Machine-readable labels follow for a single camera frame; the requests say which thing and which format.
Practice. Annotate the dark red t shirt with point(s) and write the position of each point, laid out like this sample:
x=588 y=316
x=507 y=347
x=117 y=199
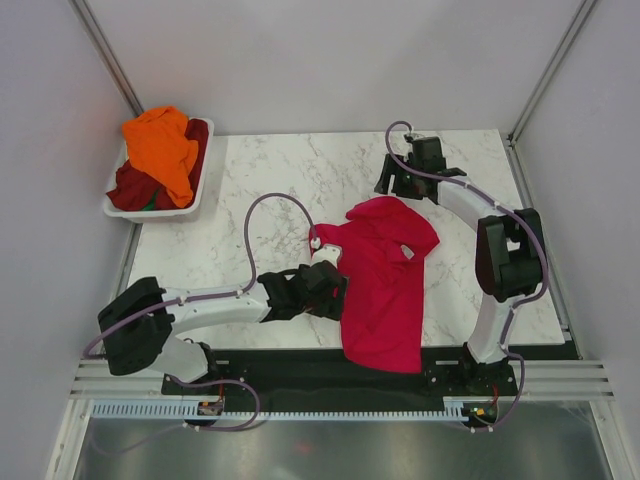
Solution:
x=134 y=189

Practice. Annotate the left aluminium frame post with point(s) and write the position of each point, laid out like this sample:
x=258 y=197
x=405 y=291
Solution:
x=101 y=44

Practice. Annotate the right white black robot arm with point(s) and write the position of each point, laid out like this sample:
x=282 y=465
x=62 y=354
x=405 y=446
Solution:
x=511 y=267

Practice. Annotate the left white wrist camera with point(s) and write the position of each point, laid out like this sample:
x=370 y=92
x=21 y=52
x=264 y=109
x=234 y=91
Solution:
x=324 y=252

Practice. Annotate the right aluminium frame post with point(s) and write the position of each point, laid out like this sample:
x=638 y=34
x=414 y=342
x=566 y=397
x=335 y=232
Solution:
x=562 y=50

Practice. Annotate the white slotted cable duct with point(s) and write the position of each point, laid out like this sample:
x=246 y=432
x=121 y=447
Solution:
x=193 y=410

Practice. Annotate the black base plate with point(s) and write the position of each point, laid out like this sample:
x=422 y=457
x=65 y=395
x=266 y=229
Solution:
x=239 y=394

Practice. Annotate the green garment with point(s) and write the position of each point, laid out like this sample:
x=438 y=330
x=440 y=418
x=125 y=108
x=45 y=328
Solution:
x=152 y=204

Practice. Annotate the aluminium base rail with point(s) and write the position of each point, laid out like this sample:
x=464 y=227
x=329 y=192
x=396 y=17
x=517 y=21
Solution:
x=542 y=380

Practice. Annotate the white plastic bin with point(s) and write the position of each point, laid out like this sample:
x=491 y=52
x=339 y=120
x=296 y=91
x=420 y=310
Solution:
x=170 y=215

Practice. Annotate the aluminium frame post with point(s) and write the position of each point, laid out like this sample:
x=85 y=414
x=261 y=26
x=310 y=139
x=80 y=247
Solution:
x=101 y=44
x=562 y=50

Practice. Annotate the pink red t shirt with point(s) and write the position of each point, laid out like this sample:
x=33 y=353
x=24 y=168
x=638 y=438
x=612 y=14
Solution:
x=384 y=244

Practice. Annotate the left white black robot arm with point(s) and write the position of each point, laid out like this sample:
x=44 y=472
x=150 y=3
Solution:
x=142 y=328

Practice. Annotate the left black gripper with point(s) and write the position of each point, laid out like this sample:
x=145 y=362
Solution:
x=332 y=306

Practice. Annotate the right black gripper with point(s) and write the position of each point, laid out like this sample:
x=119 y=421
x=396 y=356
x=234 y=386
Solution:
x=383 y=184

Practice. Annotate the orange t shirt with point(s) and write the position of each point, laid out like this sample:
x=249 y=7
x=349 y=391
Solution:
x=157 y=146

